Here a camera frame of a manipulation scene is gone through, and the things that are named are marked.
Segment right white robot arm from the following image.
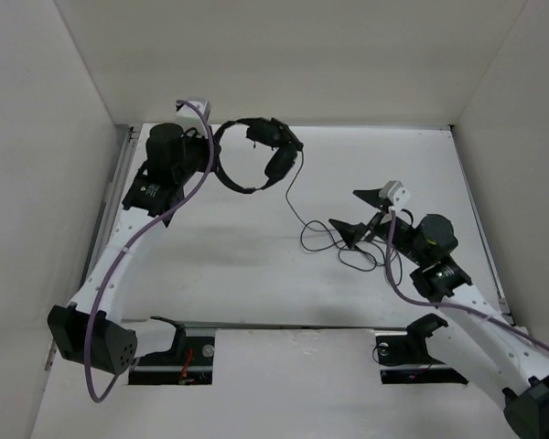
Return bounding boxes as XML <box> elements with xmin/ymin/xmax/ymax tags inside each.
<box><xmin>329</xmin><ymin>180</ymin><xmax>549</xmax><ymax>438</ymax></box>

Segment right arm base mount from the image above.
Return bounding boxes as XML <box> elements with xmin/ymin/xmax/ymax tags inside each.
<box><xmin>371</xmin><ymin>331</ymin><xmax>468</xmax><ymax>385</ymax></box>

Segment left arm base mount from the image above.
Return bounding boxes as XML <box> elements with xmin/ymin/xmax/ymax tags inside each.
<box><xmin>128</xmin><ymin>327</ymin><xmax>216</xmax><ymax>386</ymax></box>

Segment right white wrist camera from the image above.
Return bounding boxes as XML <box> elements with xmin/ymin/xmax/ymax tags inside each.
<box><xmin>379</xmin><ymin>180</ymin><xmax>411</xmax><ymax>212</ymax></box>

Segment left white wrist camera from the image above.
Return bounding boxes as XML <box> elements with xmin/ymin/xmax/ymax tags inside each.
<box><xmin>174</xmin><ymin>97</ymin><xmax>211</xmax><ymax>137</ymax></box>

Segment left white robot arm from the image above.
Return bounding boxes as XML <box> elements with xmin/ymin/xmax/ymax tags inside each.
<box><xmin>48</xmin><ymin>123</ymin><xmax>219</xmax><ymax>376</ymax></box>

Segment black headphones with cable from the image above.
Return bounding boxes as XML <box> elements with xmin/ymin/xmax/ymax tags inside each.
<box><xmin>212</xmin><ymin>116</ymin><xmax>406</xmax><ymax>287</ymax></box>

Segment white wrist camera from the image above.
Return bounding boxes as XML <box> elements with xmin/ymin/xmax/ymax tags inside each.
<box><xmin>379</xmin><ymin>180</ymin><xmax>411</xmax><ymax>212</ymax></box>
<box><xmin>174</xmin><ymin>97</ymin><xmax>211</xmax><ymax>137</ymax></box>

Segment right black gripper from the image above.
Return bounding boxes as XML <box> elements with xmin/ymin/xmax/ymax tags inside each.
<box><xmin>328</xmin><ymin>187</ymin><xmax>427</xmax><ymax>266</ymax></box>

